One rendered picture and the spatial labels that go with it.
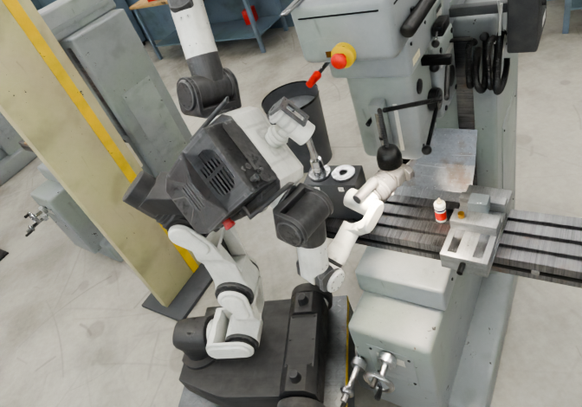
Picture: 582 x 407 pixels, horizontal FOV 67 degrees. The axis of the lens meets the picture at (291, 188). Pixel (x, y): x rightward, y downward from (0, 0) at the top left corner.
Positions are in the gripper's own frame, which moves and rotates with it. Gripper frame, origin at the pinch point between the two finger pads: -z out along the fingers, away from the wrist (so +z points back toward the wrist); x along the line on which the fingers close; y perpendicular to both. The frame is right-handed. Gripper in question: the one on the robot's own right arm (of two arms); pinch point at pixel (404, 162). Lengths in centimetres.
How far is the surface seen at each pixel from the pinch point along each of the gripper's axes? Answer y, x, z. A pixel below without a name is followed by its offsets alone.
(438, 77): -26.8, -8.2, -13.2
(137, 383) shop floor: 123, 130, 119
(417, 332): 48, -19, 32
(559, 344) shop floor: 123, -46, -32
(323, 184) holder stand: 9.3, 28.9, 14.1
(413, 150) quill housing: -13.1, -9.9, 6.6
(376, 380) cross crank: 53, -15, 53
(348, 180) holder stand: 9.2, 20.8, 8.4
